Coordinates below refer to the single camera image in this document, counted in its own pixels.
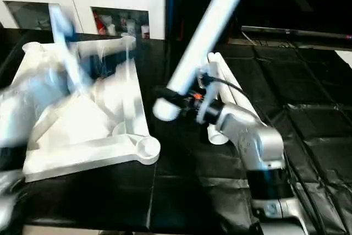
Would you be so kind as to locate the white plastic table leg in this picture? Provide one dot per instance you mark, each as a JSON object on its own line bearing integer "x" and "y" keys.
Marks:
{"x": 228, "y": 78}
{"x": 212, "y": 26}
{"x": 237, "y": 89}
{"x": 218, "y": 135}

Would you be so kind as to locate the white plastic table top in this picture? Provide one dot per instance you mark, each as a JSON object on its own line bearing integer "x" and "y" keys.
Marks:
{"x": 82, "y": 119}

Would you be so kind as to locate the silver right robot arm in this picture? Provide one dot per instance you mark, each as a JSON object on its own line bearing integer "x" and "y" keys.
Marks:
{"x": 258, "y": 147}

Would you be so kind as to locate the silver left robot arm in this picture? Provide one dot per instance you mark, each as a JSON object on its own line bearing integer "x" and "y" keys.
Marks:
{"x": 33, "y": 97}

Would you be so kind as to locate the black work mat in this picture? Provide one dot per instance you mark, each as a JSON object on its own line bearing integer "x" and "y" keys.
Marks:
{"x": 187, "y": 191}

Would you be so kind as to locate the red bottle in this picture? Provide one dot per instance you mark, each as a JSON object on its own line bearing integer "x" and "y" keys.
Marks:
{"x": 99, "y": 24}

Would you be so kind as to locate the white flat board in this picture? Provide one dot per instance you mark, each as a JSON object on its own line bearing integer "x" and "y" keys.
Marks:
{"x": 347, "y": 54}

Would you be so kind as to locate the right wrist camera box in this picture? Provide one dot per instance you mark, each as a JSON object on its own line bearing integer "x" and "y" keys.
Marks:
{"x": 210, "y": 89}

